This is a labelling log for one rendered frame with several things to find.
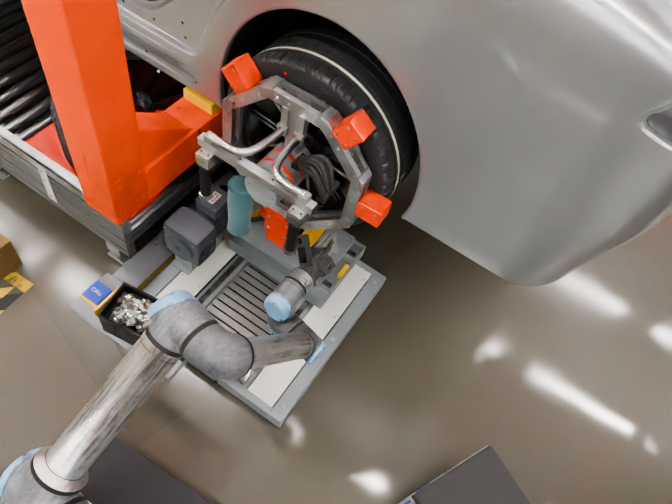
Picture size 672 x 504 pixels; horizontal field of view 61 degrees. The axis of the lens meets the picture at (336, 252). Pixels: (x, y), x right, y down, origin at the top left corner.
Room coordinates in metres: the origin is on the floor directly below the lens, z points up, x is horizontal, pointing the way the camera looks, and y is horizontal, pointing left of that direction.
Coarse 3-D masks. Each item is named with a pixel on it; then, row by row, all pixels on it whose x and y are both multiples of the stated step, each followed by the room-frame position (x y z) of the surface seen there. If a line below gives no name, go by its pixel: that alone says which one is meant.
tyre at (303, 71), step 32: (288, 32) 1.60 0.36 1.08; (320, 32) 1.54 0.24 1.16; (256, 64) 1.39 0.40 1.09; (288, 64) 1.36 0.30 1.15; (320, 64) 1.37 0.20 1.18; (352, 64) 1.42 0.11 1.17; (320, 96) 1.31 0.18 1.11; (352, 96) 1.30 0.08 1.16; (384, 96) 1.38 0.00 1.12; (384, 128) 1.30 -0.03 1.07; (256, 160) 1.39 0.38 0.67; (384, 160) 1.24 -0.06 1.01; (384, 192) 1.22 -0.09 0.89; (352, 224) 1.25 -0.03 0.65
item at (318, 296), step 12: (252, 216) 1.49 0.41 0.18; (240, 240) 1.37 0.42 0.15; (240, 252) 1.32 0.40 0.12; (252, 252) 1.33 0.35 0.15; (348, 252) 1.45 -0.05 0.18; (360, 252) 1.48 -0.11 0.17; (264, 264) 1.28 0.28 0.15; (276, 264) 1.30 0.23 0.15; (348, 264) 1.41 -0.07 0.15; (276, 276) 1.26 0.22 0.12; (336, 276) 1.33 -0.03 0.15; (312, 288) 1.24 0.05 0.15; (324, 288) 1.25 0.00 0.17; (336, 288) 1.31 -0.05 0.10; (312, 300) 1.20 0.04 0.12; (324, 300) 1.20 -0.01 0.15
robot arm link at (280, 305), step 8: (288, 280) 0.94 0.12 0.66; (296, 280) 0.95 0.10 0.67; (280, 288) 0.90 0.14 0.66; (288, 288) 0.91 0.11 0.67; (296, 288) 0.92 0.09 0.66; (304, 288) 0.94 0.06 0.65; (272, 296) 0.87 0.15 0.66; (280, 296) 0.87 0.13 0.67; (288, 296) 0.88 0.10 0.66; (296, 296) 0.90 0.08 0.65; (264, 304) 0.85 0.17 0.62; (272, 304) 0.84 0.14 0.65; (280, 304) 0.85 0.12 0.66; (288, 304) 0.86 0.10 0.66; (296, 304) 0.88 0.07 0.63; (272, 312) 0.84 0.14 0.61; (280, 312) 0.83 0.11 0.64; (288, 312) 0.84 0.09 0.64; (280, 320) 0.82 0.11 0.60
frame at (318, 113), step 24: (240, 96) 1.31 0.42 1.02; (264, 96) 1.28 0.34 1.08; (288, 96) 1.26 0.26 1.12; (312, 96) 1.29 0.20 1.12; (240, 120) 1.36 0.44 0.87; (312, 120) 1.22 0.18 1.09; (336, 120) 1.24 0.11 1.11; (240, 144) 1.36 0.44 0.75; (336, 144) 1.19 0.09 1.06; (360, 168) 1.21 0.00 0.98; (360, 192) 1.16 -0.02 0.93; (312, 216) 1.25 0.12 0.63; (336, 216) 1.19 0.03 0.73
